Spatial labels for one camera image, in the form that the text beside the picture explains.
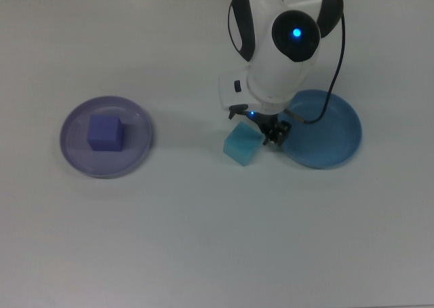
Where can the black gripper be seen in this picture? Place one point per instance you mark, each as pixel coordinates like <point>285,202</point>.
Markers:
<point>262,118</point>

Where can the cyan foam cube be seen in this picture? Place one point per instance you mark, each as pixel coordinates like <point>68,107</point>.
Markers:
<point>240,147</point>

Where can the purple foam cube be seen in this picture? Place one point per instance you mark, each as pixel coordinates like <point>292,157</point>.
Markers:
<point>105,133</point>

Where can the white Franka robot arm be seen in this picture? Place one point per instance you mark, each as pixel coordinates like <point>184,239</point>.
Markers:
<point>281,67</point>

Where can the blue round plate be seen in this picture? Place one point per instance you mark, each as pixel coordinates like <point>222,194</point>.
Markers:
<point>325,145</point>

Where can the purple round plate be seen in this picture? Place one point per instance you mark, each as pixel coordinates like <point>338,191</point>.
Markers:
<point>74,152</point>

